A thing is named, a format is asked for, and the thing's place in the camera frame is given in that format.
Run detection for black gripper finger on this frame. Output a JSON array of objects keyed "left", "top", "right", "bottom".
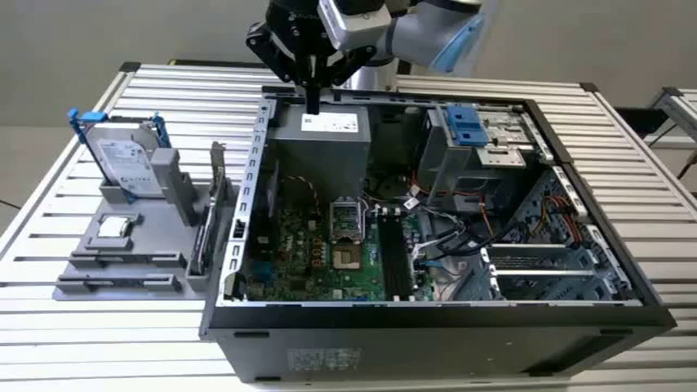
[
  {"left": 242, "top": 23, "right": 316, "bottom": 114},
  {"left": 313, "top": 46, "right": 378, "bottom": 115}
]

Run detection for RAM stick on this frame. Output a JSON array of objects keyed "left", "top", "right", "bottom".
[
  {"left": 57, "top": 275, "right": 181, "bottom": 287},
  {"left": 69, "top": 252, "right": 181, "bottom": 263}
]

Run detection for black RAM slot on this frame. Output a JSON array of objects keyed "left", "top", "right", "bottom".
[
  {"left": 397, "top": 212, "right": 414, "bottom": 301},
  {"left": 390, "top": 212, "right": 408, "bottom": 301},
  {"left": 384, "top": 212, "right": 401, "bottom": 301},
  {"left": 378, "top": 212, "right": 394, "bottom": 301}
]

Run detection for grey power supply unit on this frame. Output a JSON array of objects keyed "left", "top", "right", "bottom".
[{"left": 265, "top": 101, "right": 373, "bottom": 202}]

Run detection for silver disk bay cage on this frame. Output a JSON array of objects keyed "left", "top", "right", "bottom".
[{"left": 417, "top": 102, "right": 545, "bottom": 210}]

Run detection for black case fan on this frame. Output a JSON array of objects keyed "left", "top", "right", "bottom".
[{"left": 258, "top": 158, "right": 282, "bottom": 224}]

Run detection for hard disk in blue carrier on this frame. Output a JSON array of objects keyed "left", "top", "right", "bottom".
[{"left": 65, "top": 107, "right": 173, "bottom": 204}]

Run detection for metal socket cover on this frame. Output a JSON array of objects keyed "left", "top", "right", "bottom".
[{"left": 329, "top": 195, "right": 365, "bottom": 243}]

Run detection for graphics card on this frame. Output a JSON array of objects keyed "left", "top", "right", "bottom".
[{"left": 188, "top": 140, "right": 229, "bottom": 275}]

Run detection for CPU socket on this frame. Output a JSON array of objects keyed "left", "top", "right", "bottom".
[{"left": 330, "top": 243, "right": 365, "bottom": 272}]

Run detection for grey parts rack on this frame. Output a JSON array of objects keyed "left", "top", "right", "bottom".
[{"left": 51, "top": 147, "right": 241, "bottom": 303}]

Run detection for green motherboard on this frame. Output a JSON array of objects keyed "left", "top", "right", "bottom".
[{"left": 244, "top": 203, "right": 437, "bottom": 304}]

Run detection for silver CPU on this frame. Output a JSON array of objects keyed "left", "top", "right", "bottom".
[{"left": 94, "top": 215, "right": 134, "bottom": 238}]

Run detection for metal slat side table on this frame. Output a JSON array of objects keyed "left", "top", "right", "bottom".
[{"left": 641, "top": 84, "right": 697, "bottom": 181}]

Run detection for grey perforated disk bay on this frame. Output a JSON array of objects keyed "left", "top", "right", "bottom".
[{"left": 481, "top": 241, "right": 642, "bottom": 304}]

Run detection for black PC case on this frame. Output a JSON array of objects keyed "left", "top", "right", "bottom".
[{"left": 198, "top": 83, "right": 680, "bottom": 385}]

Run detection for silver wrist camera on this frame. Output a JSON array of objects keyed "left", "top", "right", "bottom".
[{"left": 317, "top": 0, "right": 394, "bottom": 53}]

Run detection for blue plastic drive bracket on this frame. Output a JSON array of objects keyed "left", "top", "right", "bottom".
[{"left": 442, "top": 104, "right": 490, "bottom": 147}]

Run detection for twisted coloured fan wire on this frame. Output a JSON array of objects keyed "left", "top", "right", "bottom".
[{"left": 278, "top": 175, "right": 322, "bottom": 216}]

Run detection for wire bundle with white tags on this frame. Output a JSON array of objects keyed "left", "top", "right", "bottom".
[{"left": 361, "top": 179, "right": 438, "bottom": 214}]

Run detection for orange wire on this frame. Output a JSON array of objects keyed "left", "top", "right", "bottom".
[{"left": 410, "top": 171, "right": 497, "bottom": 239}]

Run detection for black cable bundle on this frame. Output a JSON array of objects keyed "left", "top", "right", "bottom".
[{"left": 417, "top": 207, "right": 492, "bottom": 263}]

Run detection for red yellow power wires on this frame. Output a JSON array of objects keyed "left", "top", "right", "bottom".
[{"left": 530, "top": 194, "right": 586, "bottom": 248}]

